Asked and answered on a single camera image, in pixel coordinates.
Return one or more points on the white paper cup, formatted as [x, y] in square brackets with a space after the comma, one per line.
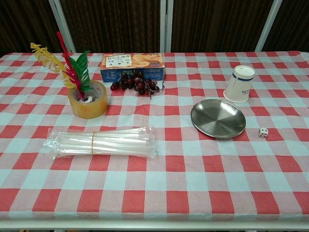
[237, 84]

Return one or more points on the small white die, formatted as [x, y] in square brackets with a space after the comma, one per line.
[263, 133]

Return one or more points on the round metal plate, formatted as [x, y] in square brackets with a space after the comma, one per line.
[217, 119]

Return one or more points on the dark red grape bunch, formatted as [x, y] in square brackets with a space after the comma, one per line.
[137, 84]

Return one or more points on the bundle of wrapped straws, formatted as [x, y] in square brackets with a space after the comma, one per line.
[113, 143]

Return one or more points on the orange blue biscuit box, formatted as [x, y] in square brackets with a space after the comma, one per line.
[132, 63]

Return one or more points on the red white checkered tablecloth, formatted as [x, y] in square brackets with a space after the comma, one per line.
[154, 181]

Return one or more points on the clear packing tape roll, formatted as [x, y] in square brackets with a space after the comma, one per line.
[89, 110]

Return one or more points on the yellow rubber band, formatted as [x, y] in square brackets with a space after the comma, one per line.
[93, 145]

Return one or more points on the yellow red green feather shuttlecock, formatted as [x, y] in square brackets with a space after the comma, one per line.
[72, 72]

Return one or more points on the dark brown partition panel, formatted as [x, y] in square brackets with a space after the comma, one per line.
[289, 24]
[212, 24]
[24, 24]
[111, 24]

